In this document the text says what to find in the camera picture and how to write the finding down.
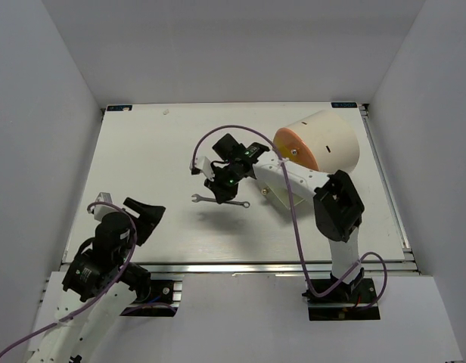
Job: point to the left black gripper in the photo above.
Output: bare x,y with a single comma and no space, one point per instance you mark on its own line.
150,216

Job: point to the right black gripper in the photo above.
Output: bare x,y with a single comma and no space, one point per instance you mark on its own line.
222,193

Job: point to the silver combination wrench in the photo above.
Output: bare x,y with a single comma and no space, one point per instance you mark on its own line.
196,198

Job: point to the orange top drawer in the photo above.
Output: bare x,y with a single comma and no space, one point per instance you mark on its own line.
291,146

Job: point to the white cylindrical drawer cabinet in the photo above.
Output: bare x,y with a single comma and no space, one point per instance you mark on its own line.
331,139

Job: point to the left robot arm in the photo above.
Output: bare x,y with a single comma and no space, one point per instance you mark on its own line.
102,282

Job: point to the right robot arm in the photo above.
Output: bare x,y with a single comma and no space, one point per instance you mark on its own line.
337,205

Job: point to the blue label sticker left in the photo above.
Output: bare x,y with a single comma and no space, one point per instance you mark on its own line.
119,108

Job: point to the blue label sticker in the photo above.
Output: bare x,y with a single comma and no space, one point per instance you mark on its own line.
119,108
341,105

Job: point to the blue label sticker right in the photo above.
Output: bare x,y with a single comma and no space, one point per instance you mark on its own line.
341,105

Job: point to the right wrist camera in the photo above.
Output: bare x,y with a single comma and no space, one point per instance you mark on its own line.
202,165

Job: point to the aluminium table rail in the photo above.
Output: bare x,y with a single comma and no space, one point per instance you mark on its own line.
407,266

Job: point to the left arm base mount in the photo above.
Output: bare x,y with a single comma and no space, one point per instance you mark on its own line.
163,301

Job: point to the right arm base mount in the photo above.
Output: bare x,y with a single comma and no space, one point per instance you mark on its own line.
340,306

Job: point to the aluminium side rail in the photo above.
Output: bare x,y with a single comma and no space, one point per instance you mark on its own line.
406,246

